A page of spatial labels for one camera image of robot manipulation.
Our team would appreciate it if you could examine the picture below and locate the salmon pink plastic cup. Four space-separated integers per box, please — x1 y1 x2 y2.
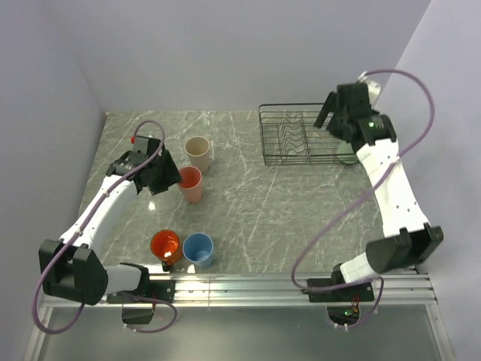
177 166 202 203

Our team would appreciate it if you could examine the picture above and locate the tall green plastic cup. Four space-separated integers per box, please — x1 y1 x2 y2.
336 141 358 165

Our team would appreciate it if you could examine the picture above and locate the beige plastic cup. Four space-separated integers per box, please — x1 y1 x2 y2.
185 136 210 173

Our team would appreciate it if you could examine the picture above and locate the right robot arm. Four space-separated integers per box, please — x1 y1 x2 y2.
314 82 443 300

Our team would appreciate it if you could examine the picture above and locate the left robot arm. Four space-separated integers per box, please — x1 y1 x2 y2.
38 135 181 305

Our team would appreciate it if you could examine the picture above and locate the orange glass mug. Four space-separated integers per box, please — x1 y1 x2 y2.
150 229 183 272

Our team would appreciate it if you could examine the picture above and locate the blue plastic cup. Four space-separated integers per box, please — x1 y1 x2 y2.
183 232 213 268

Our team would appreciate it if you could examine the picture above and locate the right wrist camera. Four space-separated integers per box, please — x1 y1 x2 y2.
357 71 382 107

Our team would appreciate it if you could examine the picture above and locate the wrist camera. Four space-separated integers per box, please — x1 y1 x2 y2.
130 135 153 145
357 71 382 107

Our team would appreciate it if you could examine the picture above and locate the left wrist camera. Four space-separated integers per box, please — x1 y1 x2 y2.
130 135 153 145

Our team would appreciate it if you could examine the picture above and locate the black wire dish rack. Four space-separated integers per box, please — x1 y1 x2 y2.
258 103 346 166

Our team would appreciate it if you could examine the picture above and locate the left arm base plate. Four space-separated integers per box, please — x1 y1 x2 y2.
106 278 177 326

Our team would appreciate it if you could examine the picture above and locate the aluminium mounting rail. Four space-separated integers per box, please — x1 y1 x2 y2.
41 272 439 309

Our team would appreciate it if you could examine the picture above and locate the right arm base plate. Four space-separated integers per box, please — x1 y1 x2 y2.
307 282 374 326

